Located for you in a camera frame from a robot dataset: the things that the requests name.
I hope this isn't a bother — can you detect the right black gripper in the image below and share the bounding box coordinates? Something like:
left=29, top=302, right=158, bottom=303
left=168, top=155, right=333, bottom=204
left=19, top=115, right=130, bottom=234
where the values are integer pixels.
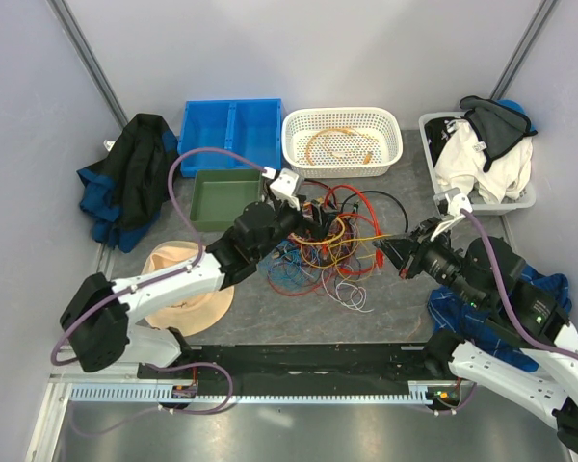
left=373, top=215, right=486, bottom=308

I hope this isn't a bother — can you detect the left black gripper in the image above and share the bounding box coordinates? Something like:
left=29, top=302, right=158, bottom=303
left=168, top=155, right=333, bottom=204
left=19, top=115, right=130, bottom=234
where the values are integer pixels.
left=253, top=194, right=337, bottom=261

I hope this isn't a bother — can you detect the yellow ethernet cable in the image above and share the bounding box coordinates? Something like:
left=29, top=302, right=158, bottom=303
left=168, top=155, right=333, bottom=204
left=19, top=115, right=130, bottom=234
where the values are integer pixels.
left=304, top=127, right=375, bottom=167
left=291, top=216, right=391, bottom=264

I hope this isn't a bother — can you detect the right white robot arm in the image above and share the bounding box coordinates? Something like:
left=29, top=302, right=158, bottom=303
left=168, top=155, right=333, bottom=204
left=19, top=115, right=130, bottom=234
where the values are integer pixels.
left=374, top=217, right=578, bottom=455

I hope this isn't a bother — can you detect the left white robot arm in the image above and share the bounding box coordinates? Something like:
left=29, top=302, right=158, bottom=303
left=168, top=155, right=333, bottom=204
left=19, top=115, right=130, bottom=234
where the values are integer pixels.
left=60, top=202, right=337, bottom=378

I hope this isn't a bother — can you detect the blue plaid shirt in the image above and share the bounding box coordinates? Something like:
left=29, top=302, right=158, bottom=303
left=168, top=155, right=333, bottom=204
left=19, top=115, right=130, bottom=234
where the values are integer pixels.
left=427, top=265, right=572, bottom=372

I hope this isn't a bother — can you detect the white perforated plastic basket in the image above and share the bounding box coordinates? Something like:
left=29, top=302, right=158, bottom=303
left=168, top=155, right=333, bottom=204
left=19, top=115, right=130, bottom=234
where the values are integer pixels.
left=280, top=107, right=404, bottom=179

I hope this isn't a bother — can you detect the grey laundry bin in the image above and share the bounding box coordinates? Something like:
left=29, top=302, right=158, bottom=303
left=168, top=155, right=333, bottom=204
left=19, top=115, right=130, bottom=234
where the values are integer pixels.
left=418, top=111, right=537, bottom=216

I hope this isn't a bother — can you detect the green plastic tray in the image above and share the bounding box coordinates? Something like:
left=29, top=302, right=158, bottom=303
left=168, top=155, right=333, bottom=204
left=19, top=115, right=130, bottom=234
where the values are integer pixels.
left=190, top=169, right=262, bottom=232

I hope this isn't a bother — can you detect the white cloth in bin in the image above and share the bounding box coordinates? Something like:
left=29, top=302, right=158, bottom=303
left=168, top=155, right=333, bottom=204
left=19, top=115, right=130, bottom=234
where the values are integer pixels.
left=434, top=117, right=533, bottom=205

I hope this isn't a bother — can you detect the blue divided plastic bin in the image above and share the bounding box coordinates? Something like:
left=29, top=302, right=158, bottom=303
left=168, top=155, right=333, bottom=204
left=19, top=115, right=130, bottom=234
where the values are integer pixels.
left=178, top=98, right=282, bottom=169

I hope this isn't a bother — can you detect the beige bucket hat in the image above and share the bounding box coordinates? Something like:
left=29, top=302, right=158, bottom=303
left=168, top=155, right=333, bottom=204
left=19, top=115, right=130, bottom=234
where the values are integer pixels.
left=142, top=241, right=235, bottom=337

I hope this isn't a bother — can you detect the dark grey cloth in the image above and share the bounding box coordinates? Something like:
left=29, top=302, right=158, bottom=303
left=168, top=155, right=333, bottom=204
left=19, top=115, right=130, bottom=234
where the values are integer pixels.
left=459, top=95, right=538, bottom=173

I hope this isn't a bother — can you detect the black and blue jacket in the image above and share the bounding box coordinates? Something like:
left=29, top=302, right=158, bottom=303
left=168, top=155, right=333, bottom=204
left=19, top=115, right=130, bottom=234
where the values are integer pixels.
left=77, top=113, right=177, bottom=253

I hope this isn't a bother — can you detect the tangled thin wire pile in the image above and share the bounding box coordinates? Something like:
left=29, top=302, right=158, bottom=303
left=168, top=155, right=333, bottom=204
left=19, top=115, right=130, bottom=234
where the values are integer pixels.
left=257, top=178, right=391, bottom=314

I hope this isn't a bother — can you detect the black cable loop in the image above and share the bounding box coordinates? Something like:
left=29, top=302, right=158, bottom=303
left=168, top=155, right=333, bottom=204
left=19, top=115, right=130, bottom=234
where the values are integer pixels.
left=340, top=190, right=409, bottom=237

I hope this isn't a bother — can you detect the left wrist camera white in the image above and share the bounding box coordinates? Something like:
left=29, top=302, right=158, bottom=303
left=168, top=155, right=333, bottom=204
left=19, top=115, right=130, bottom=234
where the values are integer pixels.
left=262, top=167, right=303, bottom=210

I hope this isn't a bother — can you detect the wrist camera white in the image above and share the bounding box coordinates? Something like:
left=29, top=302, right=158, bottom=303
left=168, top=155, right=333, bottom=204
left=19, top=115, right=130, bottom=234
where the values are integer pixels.
left=433, top=188, right=473, bottom=225
left=262, top=167, right=303, bottom=210

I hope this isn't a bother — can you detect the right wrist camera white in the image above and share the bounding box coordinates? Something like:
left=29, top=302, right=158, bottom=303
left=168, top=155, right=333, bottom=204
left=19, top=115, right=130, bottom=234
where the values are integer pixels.
left=433, top=188, right=473, bottom=225

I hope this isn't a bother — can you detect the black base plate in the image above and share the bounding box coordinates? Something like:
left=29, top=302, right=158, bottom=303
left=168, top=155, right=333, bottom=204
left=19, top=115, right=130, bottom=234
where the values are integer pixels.
left=137, top=342, right=468, bottom=384

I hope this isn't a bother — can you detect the grey slotted cable duct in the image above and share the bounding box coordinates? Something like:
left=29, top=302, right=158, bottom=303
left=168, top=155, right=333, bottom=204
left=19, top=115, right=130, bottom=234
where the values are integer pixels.
left=69, top=377, right=432, bottom=405

